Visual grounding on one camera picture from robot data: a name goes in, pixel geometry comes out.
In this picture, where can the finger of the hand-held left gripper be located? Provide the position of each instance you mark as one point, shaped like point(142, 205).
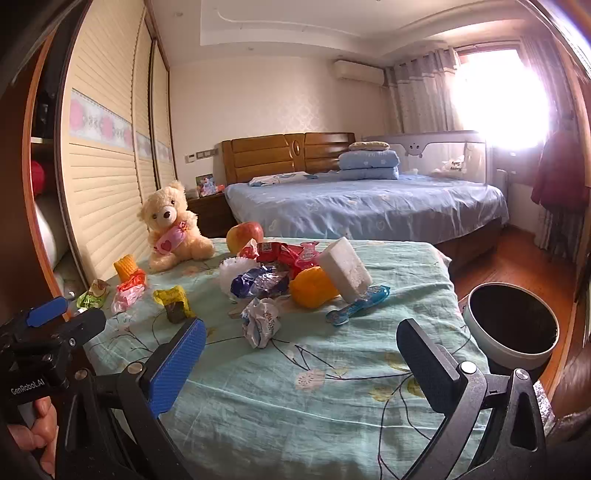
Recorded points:
point(87, 319)
point(46, 311)

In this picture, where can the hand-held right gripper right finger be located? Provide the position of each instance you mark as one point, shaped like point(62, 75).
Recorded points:
point(425, 369)

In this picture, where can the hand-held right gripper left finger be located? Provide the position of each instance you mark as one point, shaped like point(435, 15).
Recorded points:
point(178, 364)

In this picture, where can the green candy wrapper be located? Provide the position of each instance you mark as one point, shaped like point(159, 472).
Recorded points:
point(94, 293)

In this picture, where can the orange white wrapper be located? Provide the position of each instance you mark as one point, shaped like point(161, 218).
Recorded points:
point(131, 288)

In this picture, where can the white round bin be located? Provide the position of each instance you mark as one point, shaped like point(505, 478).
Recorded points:
point(482, 339)

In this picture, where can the yellow snack wrapper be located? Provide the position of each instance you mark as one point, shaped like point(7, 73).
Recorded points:
point(173, 297)

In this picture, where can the blue lollipop packet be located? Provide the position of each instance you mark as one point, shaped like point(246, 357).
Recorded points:
point(358, 305)

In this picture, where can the white paper wrapper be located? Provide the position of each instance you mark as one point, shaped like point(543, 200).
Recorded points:
point(261, 323)

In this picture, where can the white paper cake liner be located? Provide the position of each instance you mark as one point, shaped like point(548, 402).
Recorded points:
point(227, 277)

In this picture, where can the blue purple foil wrapper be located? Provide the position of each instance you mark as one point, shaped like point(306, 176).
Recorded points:
point(258, 284)

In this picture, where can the white foam block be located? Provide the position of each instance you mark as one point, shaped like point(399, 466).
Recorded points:
point(346, 267)

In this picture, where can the red snack wrapper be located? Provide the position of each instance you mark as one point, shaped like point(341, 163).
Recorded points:
point(258, 251)

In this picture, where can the red pink wrapper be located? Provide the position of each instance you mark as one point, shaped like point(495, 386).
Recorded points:
point(288, 256)

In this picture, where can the pink candy packet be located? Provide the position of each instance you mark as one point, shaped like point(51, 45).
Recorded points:
point(307, 254)

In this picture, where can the person's left hand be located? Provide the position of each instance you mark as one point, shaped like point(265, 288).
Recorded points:
point(41, 424)

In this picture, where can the orange corn snack packet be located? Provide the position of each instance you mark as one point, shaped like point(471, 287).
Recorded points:
point(125, 267)

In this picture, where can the white cloth bundle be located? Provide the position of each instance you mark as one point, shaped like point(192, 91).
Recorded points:
point(44, 230)

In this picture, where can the teal floral blanket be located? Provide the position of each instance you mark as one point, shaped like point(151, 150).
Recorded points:
point(277, 392)

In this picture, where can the cream teddy bear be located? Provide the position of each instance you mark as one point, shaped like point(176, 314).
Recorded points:
point(171, 217)

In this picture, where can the cream sliding door wardrobe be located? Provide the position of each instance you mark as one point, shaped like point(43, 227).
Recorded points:
point(101, 184)

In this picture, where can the red cloth bundle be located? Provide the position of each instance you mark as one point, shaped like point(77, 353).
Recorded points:
point(38, 175)

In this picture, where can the red apple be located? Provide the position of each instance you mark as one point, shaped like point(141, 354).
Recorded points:
point(242, 235)

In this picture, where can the wooden nightstand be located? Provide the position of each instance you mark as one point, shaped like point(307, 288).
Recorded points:
point(207, 212)

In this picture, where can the bed with blue sheet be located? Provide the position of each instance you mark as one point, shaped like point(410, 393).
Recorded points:
point(369, 207)

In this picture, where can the grey patterned curtain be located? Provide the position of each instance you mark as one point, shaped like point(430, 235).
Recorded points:
point(415, 92)
point(561, 230)

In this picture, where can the white radiator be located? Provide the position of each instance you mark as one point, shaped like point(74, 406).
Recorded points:
point(501, 182)

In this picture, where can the small white plush toy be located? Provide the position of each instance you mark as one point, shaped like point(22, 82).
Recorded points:
point(447, 167)

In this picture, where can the white printed cloth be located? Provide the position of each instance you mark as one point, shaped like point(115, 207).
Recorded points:
point(277, 179)

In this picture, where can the folded blue quilt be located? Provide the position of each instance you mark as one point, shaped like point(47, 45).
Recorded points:
point(369, 164)

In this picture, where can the beige pillow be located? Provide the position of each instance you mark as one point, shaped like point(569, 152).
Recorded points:
point(369, 145)

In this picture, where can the red hanging garment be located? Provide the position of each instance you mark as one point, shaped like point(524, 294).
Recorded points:
point(554, 175)

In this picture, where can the wooden headboard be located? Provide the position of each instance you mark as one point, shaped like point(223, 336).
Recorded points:
point(277, 152)

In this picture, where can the bright window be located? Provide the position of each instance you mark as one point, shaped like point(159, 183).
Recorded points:
point(498, 97)

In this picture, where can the white air conditioner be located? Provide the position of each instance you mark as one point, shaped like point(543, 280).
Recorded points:
point(359, 71)

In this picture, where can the photo frame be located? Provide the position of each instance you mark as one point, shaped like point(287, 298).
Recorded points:
point(205, 184)

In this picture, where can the dark wall switch strip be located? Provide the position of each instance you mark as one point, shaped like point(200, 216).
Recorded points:
point(206, 153)

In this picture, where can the grey bed guard rail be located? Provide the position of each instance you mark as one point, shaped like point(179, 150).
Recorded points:
point(461, 152)

